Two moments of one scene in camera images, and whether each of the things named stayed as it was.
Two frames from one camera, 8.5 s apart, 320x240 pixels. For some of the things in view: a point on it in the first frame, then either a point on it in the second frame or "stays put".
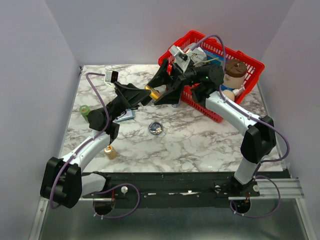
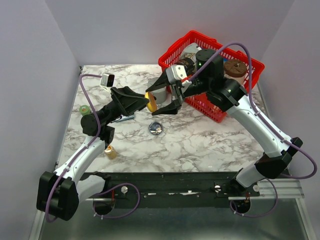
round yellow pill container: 154,94 -> 151,105
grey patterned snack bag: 196,55 stays put
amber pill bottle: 110,152 stays put
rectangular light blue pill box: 129,114 stays put
